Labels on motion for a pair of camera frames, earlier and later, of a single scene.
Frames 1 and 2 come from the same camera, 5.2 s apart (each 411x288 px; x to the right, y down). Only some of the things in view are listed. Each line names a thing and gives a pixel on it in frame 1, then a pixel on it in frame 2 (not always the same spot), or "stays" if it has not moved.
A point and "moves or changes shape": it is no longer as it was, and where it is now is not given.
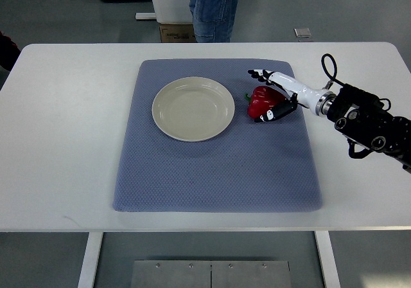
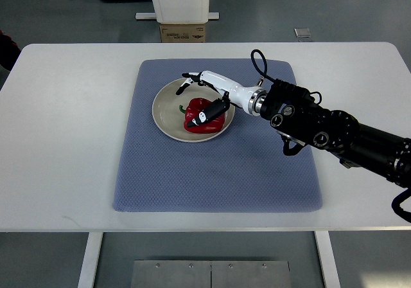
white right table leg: (328, 259) stays
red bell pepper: (264, 99) moves or changes shape
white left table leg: (87, 276) stays
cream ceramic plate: (192, 108) stays
